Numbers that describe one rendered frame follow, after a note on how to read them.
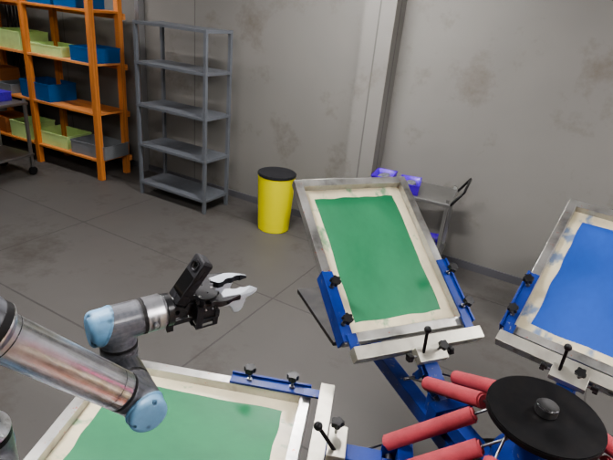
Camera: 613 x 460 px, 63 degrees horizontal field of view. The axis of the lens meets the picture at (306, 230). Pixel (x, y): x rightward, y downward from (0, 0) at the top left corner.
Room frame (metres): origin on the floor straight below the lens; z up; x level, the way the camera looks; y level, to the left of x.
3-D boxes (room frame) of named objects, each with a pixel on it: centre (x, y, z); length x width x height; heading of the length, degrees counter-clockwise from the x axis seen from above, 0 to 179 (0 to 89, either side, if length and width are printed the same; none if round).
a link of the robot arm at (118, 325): (0.83, 0.36, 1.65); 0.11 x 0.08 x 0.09; 128
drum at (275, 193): (5.10, 0.37, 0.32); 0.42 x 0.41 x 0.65; 62
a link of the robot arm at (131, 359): (0.82, 0.35, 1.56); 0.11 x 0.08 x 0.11; 38
